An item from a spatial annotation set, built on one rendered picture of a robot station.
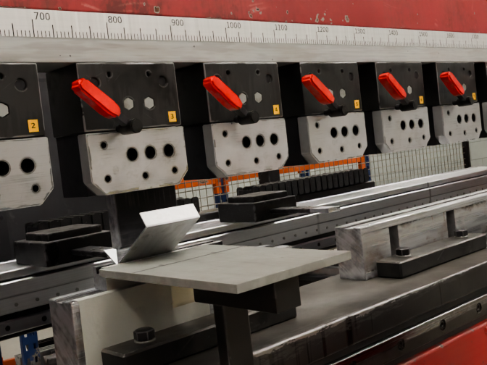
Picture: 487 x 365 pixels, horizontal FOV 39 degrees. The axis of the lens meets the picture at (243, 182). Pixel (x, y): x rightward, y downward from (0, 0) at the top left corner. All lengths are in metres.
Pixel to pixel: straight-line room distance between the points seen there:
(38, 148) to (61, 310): 0.21
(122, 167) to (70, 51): 0.16
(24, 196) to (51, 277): 0.35
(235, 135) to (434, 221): 0.56
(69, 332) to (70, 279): 0.29
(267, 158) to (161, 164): 0.20
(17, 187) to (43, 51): 0.16
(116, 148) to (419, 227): 0.70
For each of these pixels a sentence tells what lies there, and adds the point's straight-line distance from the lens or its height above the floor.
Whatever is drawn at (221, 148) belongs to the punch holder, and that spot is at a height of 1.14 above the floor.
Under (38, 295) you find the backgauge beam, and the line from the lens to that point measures 1.15.
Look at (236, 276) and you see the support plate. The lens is 0.73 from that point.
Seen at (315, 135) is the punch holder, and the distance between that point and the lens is 1.13.
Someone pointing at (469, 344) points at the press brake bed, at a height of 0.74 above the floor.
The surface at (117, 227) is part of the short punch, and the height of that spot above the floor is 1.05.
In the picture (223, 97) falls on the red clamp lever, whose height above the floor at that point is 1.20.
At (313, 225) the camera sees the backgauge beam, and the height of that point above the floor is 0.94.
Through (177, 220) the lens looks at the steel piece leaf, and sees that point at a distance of 0.89.
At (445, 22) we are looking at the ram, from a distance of 1.50.
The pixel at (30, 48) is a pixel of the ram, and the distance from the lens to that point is 0.85.
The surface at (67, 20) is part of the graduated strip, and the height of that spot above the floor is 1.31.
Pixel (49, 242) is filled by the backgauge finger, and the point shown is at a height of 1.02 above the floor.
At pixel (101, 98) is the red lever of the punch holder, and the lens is 0.84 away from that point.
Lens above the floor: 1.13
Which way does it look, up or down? 3 degrees down
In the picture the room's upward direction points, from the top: 6 degrees counter-clockwise
